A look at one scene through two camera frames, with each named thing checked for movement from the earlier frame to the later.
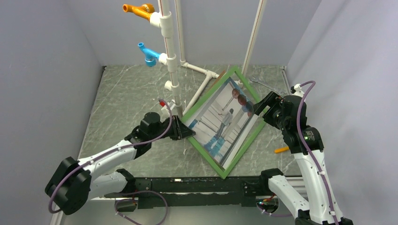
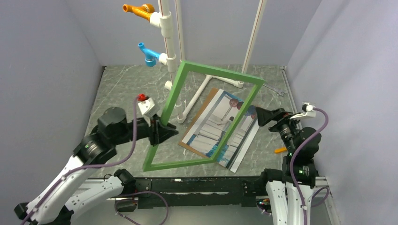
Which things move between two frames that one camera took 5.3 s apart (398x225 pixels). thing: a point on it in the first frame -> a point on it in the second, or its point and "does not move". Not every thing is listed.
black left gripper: x=179 y=130 -> x=158 y=133
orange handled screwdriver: x=281 y=149 does not move
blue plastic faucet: x=151 y=56 does not move
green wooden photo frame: x=260 y=123 -> x=210 y=71
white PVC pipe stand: x=162 y=20 does not move
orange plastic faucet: x=144 y=11 does not move
